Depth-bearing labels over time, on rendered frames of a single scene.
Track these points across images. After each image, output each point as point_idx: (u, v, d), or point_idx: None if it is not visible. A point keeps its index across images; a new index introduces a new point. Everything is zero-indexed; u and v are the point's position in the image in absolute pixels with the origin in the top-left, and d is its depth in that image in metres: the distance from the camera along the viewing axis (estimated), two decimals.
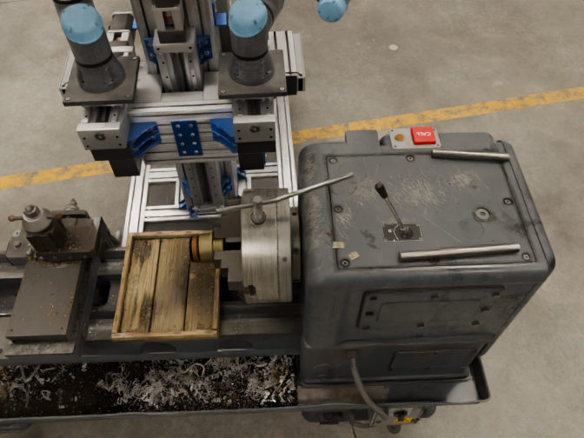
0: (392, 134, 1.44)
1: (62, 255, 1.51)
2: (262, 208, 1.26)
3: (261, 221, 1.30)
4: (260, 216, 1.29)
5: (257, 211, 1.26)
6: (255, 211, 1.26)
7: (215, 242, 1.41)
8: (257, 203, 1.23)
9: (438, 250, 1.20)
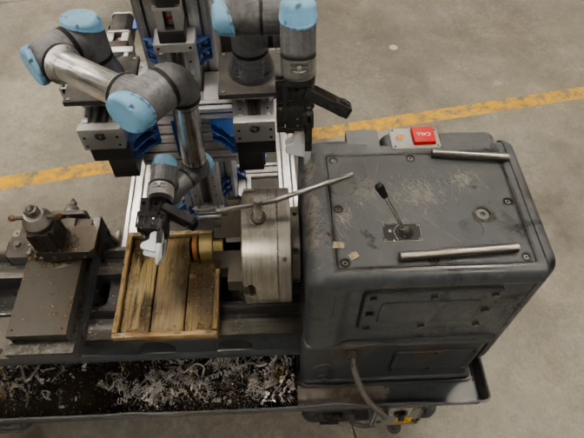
0: (392, 134, 1.44)
1: (62, 255, 1.51)
2: (262, 208, 1.26)
3: (261, 221, 1.30)
4: (260, 216, 1.29)
5: (257, 211, 1.26)
6: (255, 211, 1.26)
7: (215, 242, 1.41)
8: (257, 203, 1.23)
9: (438, 250, 1.20)
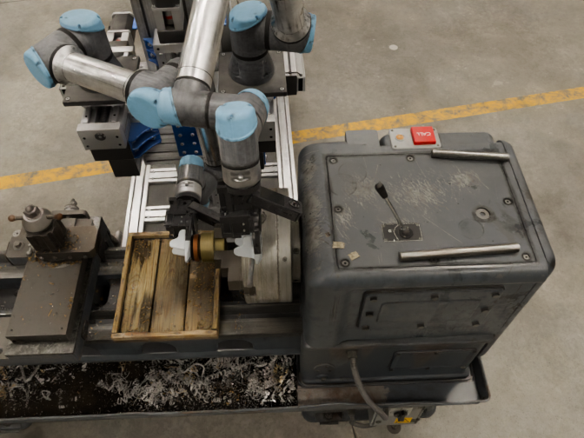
0: (392, 134, 1.44)
1: (62, 255, 1.51)
2: None
3: None
4: None
5: None
6: None
7: (217, 242, 1.41)
8: None
9: (438, 250, 1.20)
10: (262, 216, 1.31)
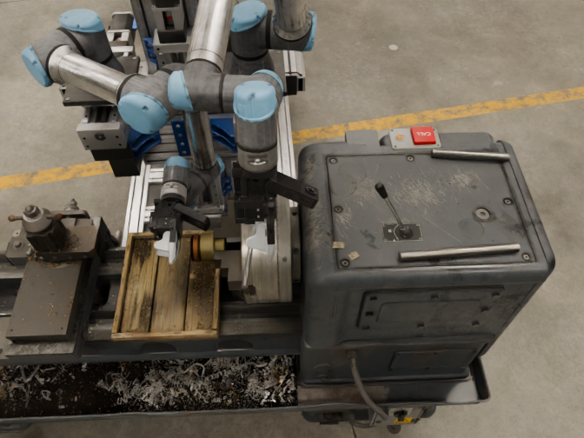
0: (392, 134, 1.44)
1: (62, 255, 1.51)
2: None
3: None
4: None
5: None
6: None
7: (217, 242, 1.41)
8: None
9: (438, 250, 1.20)
10: None
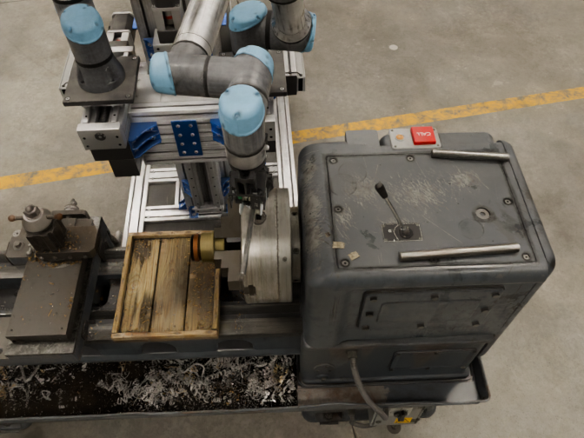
0: (392, 134, 1.44)
1: (62, 255, 1.51)
2: None
3: None
4: None
5: None
6: None
7: (217, 242, 1.41)
8: None
9: (438, 250, 1.20)
10: (262, 216, 1.30)
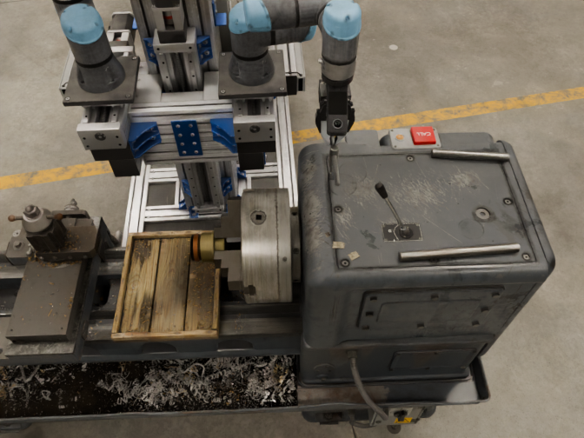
0: (392, 134, 1.44)
1: (62, 255, 1.51)
2: None
3: (253, 218, 1.30)
4: None
5: (337, 159, 1.29)
6: (336, 161, 1.29)
7: (217, 242, 1.41)
8: (338, 149, 1.26)
9: (438, 250, 1.20)
10: (262, 216, 1.30)
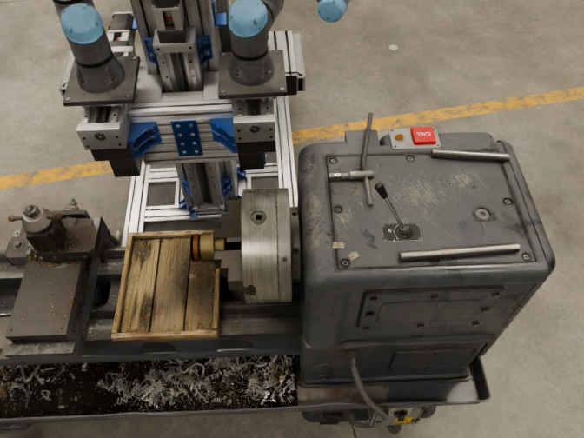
0: (392, 134, 1.44)
1: (62, 255, 1.51)
2: None
3: (253, 218, 1.30)
4: (343, 176, 1.35)
5: (357, 179, 1.35)
6: (357, 179, 1.35)
7: (217, 242, 1.41)
8: (371, 177, 1.35)
9: (438, 250, 1.20)
10: (262, 216, 1.30)
